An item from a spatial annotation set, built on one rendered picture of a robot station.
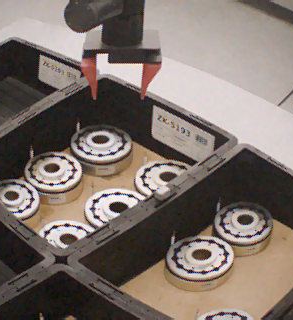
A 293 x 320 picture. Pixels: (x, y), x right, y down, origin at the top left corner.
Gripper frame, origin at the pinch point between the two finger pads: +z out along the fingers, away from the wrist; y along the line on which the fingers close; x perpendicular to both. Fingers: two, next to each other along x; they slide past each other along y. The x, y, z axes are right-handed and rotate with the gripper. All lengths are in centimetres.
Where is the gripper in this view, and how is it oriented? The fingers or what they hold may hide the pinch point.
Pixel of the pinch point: (118, 91)
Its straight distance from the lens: 114.5
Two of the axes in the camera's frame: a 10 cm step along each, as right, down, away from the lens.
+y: 10.0, 0.1, 0.6
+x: -0.4, -5.9, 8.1
